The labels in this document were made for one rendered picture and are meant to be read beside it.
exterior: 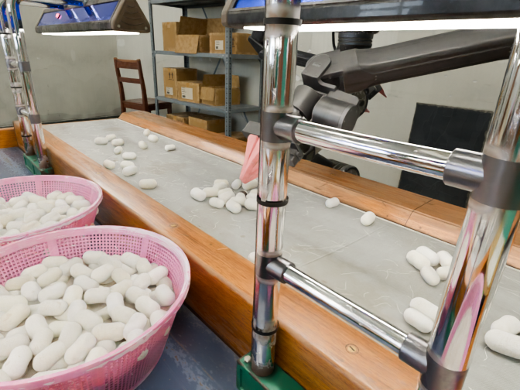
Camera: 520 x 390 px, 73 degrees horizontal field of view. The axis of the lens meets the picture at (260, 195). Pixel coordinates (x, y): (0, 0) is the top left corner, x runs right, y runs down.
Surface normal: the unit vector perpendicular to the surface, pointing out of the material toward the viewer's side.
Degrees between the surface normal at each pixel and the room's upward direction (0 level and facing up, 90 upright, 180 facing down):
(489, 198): 90
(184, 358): 0
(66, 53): 90
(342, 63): 44
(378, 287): 0
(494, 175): 90
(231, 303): 90
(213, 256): 0
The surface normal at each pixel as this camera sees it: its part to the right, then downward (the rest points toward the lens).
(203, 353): 0.04, -0.93
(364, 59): -0.06, -0.46
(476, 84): -0.67, 0.26
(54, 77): 0.74, 0.28
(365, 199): -0.49, -0.49
